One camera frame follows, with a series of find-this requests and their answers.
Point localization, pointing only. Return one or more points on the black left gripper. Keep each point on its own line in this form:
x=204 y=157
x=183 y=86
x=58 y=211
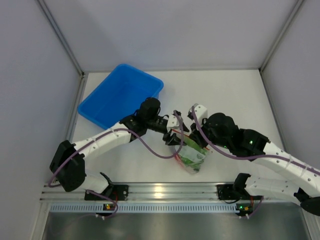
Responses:
x=172 y=140

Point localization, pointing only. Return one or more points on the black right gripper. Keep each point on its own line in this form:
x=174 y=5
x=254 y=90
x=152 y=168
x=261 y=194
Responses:
x=196 y=136

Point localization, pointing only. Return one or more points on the clear zip top bag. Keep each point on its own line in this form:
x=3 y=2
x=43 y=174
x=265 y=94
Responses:
x=192 y=155

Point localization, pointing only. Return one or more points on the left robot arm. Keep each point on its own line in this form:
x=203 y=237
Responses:
x=69 y=165

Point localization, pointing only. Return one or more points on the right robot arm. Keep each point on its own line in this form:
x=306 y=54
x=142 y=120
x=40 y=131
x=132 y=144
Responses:
x=301 y=184

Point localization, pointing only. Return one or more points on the blue plastic bin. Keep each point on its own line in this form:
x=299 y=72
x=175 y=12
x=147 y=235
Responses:
x=119 y=95

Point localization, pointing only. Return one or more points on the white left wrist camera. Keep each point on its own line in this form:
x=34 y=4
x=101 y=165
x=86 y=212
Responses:
x=173 y=121

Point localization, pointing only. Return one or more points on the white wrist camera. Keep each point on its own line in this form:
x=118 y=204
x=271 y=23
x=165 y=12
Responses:
x=173 y=121
x=197 y=111

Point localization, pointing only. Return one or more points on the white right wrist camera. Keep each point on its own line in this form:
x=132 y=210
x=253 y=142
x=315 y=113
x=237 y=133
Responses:
x=197 y=111

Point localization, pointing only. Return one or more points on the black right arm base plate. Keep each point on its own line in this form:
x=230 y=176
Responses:
x=226 y=192

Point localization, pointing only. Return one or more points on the aluminium rail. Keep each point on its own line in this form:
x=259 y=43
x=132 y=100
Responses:
x=199 y=191

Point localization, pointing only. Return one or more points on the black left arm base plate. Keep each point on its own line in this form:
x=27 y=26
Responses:
x=119 y=192

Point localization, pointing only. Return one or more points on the white cable duct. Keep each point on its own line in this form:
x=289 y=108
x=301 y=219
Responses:
x=144 y=208

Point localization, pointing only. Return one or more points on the aluminium corner post right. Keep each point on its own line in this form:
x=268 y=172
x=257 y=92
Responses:
x=282 y=33

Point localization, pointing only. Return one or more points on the aluminium corner post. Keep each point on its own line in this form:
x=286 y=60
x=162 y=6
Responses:
x=59 y=34
x=282 y=33

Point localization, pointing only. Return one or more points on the aluminium corner post left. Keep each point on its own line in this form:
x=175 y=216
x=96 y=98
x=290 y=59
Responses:
x=59 y=34

